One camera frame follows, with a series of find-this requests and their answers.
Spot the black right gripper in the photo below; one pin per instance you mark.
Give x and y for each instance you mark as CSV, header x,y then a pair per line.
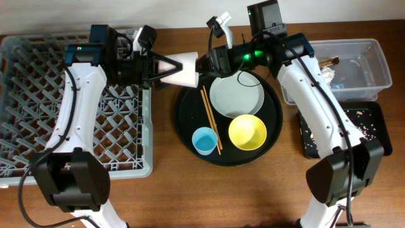
x,y
224,59

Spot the gold snack wrapper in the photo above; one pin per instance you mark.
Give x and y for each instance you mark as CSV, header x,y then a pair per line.
x,y
327,62

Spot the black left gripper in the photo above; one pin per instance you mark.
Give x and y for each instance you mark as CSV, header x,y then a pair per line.
x,y
145,69

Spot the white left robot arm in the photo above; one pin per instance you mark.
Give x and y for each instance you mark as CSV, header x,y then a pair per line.
x,y
67,172

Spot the grey round plate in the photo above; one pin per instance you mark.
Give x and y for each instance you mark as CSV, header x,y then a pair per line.
x,y
237,95

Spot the clear plastic bin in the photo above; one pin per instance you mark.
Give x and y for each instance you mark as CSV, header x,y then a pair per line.
x,y
362,71

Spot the grey dishwasher rack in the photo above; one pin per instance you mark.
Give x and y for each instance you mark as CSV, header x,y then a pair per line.
x,y
32,86

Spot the white napkin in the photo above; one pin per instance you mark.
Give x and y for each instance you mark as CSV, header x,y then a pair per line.
x,y
328,74

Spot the food scraps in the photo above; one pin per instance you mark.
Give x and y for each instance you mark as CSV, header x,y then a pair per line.
x,y
361,118

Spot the round black tray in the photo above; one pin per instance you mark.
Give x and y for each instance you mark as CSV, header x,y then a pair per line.
x,y
190,114

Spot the pink plastic cup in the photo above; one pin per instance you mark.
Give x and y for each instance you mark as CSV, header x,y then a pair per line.
x,y
188,76

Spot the blue plastic cup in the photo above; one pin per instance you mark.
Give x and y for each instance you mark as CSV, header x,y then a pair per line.
x,y
204,140

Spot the yellow bowl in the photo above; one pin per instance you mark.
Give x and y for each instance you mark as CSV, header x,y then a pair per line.
x,y
247,132

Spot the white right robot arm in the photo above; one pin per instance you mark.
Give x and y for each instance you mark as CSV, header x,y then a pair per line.
x,y
348,162

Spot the wooden chopstick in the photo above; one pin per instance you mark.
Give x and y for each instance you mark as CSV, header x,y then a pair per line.
x,y
212,121
206,108

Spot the black rectangular tray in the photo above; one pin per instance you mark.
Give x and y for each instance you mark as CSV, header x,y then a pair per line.
x,y
379,121

